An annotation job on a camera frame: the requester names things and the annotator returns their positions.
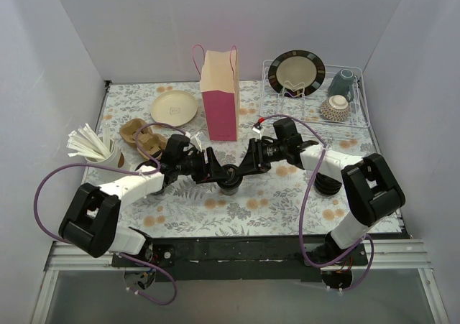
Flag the white wire dish rack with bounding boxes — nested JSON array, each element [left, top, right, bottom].
[[259, 60, 369, 129]]

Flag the pink paper gift bag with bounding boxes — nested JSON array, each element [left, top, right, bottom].
[[193, 46, 240, 142]]

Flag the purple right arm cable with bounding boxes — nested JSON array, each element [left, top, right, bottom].
[[260, 114, 374, 291]]

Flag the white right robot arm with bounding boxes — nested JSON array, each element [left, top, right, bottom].
[[235, 114, 405, 266]]

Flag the patterned ceramic bowl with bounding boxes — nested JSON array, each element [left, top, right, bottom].
[[320, 95, 351, 122]]

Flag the dark rimmed dinner plate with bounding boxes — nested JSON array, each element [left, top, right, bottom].
[[267, 50, 326, 98]]

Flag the brown cardboard cup carrier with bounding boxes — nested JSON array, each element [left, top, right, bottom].
[[119, 118, 167, 159]]

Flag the white straw holder cup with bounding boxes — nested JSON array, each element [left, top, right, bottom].
[[85, 139, 131, 171]]

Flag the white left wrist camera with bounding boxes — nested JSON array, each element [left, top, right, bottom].
[[190, 131, 203, 151]]

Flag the grey blue mug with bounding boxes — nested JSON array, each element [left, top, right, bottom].
[[327, 68, 356, 96]]

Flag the black printed coffee cup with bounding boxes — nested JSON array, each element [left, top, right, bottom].
[[220, 187, 239, 196]]

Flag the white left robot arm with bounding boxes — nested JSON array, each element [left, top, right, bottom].
[[58, 134, 230, 267]]

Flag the stack of black cups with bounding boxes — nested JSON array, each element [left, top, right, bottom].
[[151, 185, 167, 195]]

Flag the cream round plate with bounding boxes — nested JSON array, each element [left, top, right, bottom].
[[150, 91, 198, 127]]

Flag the black table edge rail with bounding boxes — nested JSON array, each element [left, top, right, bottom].
[[111, 236, 407, 282]]

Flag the stack of black lids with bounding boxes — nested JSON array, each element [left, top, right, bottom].
[[314, 173, 342, 196]]

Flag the black plastic cup lid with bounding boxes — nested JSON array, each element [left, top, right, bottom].
[[217, 164, 242, 190]]

